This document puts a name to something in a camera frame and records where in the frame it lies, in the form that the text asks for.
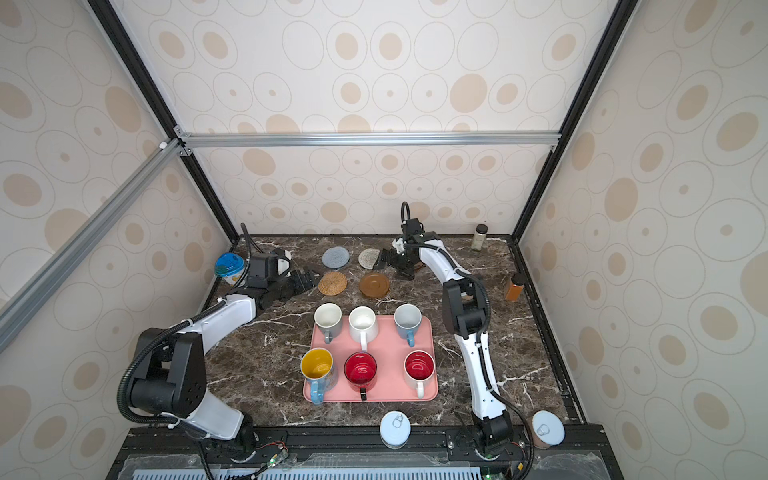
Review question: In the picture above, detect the slanted aluminium frame bar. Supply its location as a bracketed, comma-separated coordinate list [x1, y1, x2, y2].
[1, 138, 182, 350]

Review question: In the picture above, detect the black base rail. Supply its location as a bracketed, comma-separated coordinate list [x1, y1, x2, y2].
[107, 424, 623, 479]

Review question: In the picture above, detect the amber bottle dark cap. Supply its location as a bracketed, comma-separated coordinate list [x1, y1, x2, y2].
[504, 272, 527, 301]

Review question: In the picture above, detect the grey mug white inside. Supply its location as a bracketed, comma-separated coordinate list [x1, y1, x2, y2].
[314, 303, 343, 344]

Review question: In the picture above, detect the white mug red inside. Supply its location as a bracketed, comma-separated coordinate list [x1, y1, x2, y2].
[403, 350, 436, 399]

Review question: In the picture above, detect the black mug red inside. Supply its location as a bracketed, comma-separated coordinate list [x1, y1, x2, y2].
[344, 351, 378, 401]

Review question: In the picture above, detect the pink plastic tray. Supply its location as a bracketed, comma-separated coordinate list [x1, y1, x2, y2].
[302, 314, 440, 404]

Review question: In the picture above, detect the blue lid snack tub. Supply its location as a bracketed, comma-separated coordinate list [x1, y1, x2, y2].
[214, 252, 246, 286]

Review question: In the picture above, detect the clear bottle black cap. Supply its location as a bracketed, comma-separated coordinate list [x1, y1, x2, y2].
[470, 223, 488, 252]

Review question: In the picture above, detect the light blue mug white inside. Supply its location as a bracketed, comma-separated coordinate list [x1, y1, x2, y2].
[394, 304, 422, 348]

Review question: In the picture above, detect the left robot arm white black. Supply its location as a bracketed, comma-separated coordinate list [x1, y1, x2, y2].
[116, 270, 320, 462]

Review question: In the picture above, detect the white round lid container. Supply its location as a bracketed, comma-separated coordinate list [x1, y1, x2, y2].
[379, 410, 412, 450]

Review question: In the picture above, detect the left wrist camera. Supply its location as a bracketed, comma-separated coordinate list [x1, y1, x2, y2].
[247, 249, 292, 280]

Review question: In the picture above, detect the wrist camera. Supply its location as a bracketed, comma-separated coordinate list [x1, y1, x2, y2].
[392, 218, 425, 253]
[247, 249, 292, 280]

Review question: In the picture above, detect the white multicolour woven coaster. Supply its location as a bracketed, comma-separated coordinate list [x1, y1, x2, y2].
[358, 248, 381, 270]

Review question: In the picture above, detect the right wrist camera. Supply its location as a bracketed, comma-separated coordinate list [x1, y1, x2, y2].
[392, 218, 425, 253]

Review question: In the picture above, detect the horizontal aluminium frame bar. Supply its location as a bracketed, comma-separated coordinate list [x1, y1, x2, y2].
[181, 130, 561, 148]

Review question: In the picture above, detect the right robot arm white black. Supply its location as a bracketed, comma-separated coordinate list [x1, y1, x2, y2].
[375, 237, 532, 459]

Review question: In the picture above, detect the blue mug yellow inside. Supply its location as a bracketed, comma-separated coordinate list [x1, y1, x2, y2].
[300, 347, 338, 405]

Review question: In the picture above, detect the light blue fabric coaster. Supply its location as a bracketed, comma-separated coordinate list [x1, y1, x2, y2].
[321, 246, 350, 270]

